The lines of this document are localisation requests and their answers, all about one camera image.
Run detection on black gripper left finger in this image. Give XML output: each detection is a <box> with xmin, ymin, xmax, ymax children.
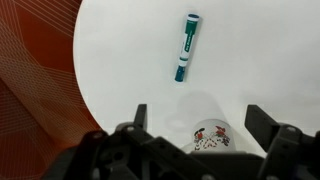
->
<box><xmin>43</xmin><ymin>103</ymin><xmax>208</xmax><ymax>180</ymax></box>

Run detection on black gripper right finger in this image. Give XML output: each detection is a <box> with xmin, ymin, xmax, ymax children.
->
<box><xmin>244</xmin><ymin>104</ymin><xmax>320</xmax><ymax>180</ymax></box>

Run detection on green and white marker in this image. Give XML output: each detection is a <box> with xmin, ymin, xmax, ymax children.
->
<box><xmin>173</xmin><ymin>13</ymin><xmax>202</xmax><ymax>84</ymax></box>

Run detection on white mug with red print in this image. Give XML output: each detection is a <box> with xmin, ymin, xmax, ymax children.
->
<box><xmin>179</xmin><ymin>118</ymin><xmax>243</xmax><ymax>155</ymax></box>

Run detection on round white pedestal table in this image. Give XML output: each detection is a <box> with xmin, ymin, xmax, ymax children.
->
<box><xmin>72</xmin><ymin>0</ymin><xmax>320</xmax><ymax>158</ymax></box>

